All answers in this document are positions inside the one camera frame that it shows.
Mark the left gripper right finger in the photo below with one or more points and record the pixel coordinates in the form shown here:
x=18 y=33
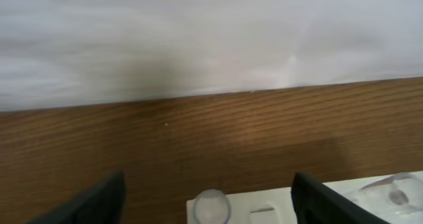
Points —
x=317 y=204

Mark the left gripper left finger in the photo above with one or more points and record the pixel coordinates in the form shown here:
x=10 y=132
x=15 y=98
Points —
x=102 y=201

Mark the white test tube rack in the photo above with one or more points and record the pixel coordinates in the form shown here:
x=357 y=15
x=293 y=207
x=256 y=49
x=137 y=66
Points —
x=257 y=202

